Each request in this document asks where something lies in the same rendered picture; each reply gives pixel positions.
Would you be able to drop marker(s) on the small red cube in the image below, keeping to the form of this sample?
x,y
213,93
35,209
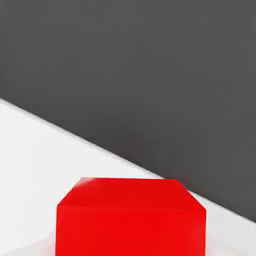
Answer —
x,y
131,224

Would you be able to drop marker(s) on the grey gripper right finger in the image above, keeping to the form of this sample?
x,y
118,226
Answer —
x,y
218,250

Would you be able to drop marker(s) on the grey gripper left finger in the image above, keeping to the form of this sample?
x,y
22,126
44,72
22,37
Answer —
x,y
43,249

